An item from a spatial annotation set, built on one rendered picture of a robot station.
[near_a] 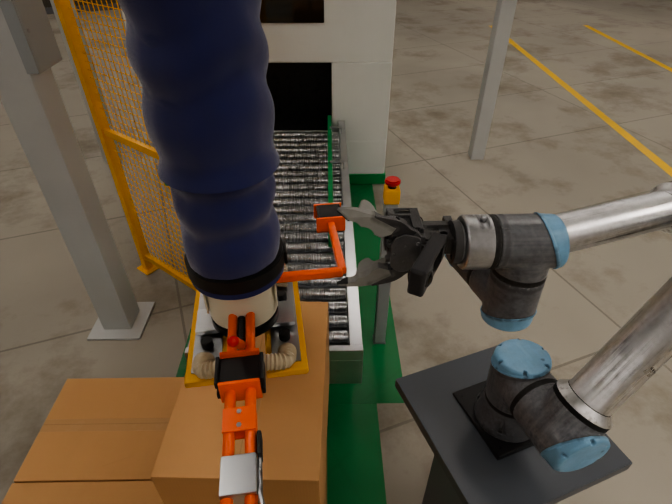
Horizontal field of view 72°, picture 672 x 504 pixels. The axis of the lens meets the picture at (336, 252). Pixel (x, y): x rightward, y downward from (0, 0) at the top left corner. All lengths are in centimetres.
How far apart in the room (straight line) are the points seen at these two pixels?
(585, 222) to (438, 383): 78
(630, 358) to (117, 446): 156
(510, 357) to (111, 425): 136
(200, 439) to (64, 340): 192
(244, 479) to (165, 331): 211
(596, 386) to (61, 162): 217
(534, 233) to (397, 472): 167
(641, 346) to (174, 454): 111
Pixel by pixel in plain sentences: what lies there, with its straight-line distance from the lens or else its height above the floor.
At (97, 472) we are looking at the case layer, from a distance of 183.
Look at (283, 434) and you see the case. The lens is 127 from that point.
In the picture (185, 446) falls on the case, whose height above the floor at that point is 94.
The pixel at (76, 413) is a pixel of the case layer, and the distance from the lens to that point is 200.
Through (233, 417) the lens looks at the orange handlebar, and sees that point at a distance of 94.
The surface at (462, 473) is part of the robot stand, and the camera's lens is 147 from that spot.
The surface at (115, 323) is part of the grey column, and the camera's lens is 298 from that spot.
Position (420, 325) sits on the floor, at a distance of 282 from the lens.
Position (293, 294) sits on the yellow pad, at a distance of 131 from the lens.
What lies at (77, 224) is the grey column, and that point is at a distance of 257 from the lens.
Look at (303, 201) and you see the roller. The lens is 283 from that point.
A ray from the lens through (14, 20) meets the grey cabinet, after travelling 220.
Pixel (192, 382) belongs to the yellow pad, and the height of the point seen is 113.
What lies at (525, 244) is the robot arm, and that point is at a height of 160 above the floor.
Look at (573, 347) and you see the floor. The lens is 298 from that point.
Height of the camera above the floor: 203
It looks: 38 degrees down
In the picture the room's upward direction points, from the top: straight up
